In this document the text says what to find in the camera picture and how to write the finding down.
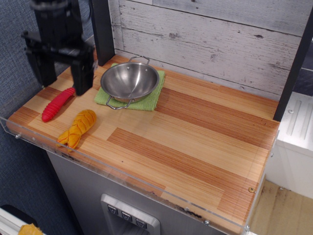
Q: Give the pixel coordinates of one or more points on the white ribbed side unit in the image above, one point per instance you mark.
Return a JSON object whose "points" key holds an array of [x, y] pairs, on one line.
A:
{"points": [[290, 164]]}

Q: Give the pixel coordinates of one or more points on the clear acrylic table guard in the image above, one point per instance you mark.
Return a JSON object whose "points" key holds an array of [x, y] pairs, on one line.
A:
{"points": [[187, 165]]}

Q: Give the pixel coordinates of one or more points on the black left vertical post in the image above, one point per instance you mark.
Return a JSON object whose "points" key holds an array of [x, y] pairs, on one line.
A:
{"points": [[102, 30]]}

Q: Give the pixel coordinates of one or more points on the black vertical post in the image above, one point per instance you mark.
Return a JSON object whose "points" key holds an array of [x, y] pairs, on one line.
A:
{"points": [[102, 30], [295, 69]]}

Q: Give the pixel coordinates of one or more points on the black right vertical post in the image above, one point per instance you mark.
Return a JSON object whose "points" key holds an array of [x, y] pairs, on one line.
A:
{"points": [[295, 69]]}

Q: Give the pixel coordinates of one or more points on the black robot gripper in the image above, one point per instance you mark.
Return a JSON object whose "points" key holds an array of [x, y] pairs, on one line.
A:
{"points": [[59, 39]]}

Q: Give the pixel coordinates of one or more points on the red-handled metal fork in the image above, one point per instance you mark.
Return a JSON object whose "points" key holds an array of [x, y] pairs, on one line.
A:
{"points": [[56, 104]]}

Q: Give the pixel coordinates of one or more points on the silver dispenser button panel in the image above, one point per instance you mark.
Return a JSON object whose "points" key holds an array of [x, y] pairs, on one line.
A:
{"points": [[123, 219]]}

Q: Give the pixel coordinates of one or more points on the yellow object at corner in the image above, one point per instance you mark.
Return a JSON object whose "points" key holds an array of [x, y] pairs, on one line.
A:
{"points": [[29, 229]]}

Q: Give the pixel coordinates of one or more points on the stainless steel bowl with handles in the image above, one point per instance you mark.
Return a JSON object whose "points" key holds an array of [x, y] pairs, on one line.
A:
{"points": [[129, 82]]}

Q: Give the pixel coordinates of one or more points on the grey toy fridge cabinet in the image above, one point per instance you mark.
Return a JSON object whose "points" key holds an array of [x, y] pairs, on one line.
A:
{"points": [[183, 205]]}

